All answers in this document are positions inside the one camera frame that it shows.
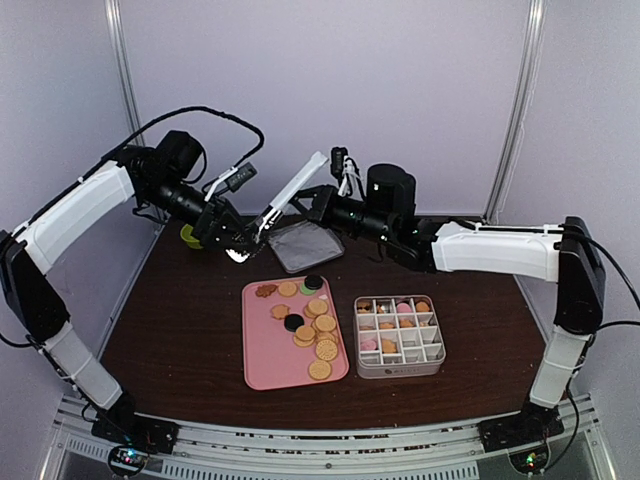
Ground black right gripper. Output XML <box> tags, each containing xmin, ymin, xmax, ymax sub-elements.
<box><xmin>287</xmin><ymin>184</ymin><xmax>394</xmax><ymax>246</ymax></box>

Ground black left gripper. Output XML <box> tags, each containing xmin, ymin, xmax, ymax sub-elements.
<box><xmin>141</xmin><ymin>174</ymin><xmax>256</xmax><ymax>250</ymax></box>

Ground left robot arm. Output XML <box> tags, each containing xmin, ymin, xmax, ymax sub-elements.
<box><xmin>1</xmin><ymin>131</ymin><xmax>258</xmax><ymax>444</ymax></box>

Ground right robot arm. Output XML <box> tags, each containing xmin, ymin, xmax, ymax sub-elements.
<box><xmin>289</xmin><ymin>164</ymin><xmax>606</xmax><ymax>442</ymax></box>

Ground green plastic bowl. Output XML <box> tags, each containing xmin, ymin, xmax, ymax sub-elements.
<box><xmin>180</xmin><ymin>224</ymin><xmax>202</xmax><ymax>250</ymax></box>

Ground brown leaf cookie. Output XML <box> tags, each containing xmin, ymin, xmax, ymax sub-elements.
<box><xmin>255</xmin><ymin>283</ymin><xmax>278</xmax><ymax>298</ymax></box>

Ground black sandwich cookie right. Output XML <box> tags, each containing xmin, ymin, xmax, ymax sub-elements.
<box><xmin>304</xmin><ymin>275</ymin><xmax>324</xmax><ymax>291</ymax></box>

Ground black sandwich cookie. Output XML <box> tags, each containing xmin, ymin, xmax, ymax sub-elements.
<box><xmin>304</xmin><ymin>275</ymin><xmax>324</xmax><ymax>291</ymax></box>
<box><xmin>284</xmin><ymin>314</ymin><xmax>305</xmax><ymax>333</ymax></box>

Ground flower shaped butter cookie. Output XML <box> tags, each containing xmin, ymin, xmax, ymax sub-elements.
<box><xmin>270</xmin><ymin>304</ymin><xmax>291</xmax><ymax>320</ymax></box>

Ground black sandwich cookie centre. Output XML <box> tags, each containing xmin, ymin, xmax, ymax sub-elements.
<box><xmin>284</xmin><ymin>314</ymin><xmax>305</xmax><ymax>333</ymax></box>

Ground pink plastic tray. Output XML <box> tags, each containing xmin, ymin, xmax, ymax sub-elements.
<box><xmin>242</xmin><ymin>276</ymin><xmax>349</xmax><ymax>391</ymax></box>

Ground round dotted biscuit top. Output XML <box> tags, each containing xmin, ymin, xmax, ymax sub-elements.
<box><xmin>315</xmin><ymin>339</ymin><xmax>339</xmax><ymax>362</ymax></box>

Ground round dotted biscuit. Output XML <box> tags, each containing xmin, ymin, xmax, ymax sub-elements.
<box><xmin>315</xmin><ymin>339</ymin><xmax>339</xmax><ymax>362</ymax></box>
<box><xmin>307</xmin><ymin>359</ymin><xmax>332</xmax><ymax>381</ymax></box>

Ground pink sandwich cookie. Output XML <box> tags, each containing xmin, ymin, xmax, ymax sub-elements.
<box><xmin>360</xmin><ymin>338</ymin><xmax>378</xmax><ymax>351</ymax></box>

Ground round dotted biscuit bottom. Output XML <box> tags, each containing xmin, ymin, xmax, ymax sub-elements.
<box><xmin>307</xmin><ymin>359</ymin><xmax>332</xmax><ymax>381</ymax></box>

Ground silver divided cookie tin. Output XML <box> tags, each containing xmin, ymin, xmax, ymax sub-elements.
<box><xmin>354</xmin><ymin>294</ymin><xmax>447</xmax><ymax>380</ymax></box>

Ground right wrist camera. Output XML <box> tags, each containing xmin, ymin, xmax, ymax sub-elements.
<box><xmin>330</xmin><ymin>146</ymin><xmax>348</xmax><ymax>180</ymax></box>

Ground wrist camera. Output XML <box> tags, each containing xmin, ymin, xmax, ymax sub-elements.
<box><xmin>330</xmin><ymin>146</ymin><xmax>348</xmax><ymax>180</ymax></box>
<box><xmin>219</xmin><ymin>162</ymin><xmax>257</xmax><ymax>192</ymax></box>

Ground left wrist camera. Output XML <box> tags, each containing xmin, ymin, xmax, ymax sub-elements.
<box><xmin>219</xmin><ymin>162</ymin><xmax>257</xmax><ymax>192</ymax></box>

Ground black braided cable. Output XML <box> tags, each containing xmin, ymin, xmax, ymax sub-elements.
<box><xmin>119</xmin><ymin>105</ymin><xmax>265</xmax><ymax>171</ymax></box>

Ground left metal frame post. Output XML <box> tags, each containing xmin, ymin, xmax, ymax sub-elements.
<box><xmin>104</xmin><ymin>0</ymin><xmax>141</xmax><ymax>132</ymax></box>

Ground metal frame post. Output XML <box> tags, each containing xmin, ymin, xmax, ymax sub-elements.
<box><xmin>104</xmin><ymin>0</ymin><xmax>141</xmax><ymax>132</ymax></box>
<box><xmin>484</xmin><ymin>0</ymin><xmax>547</xmax><ymax>224</ymax></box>

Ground right metal frame post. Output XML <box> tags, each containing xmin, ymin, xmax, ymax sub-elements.
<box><xmin>484</xmin><ymin>0</ymin><xmax>547</xmax><ymax>224</ymax></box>

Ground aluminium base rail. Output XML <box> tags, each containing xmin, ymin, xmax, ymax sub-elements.
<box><xmin>35</xmin><ymin>394</ymin><xmax>621</xmax><ymax>479</ymax></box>

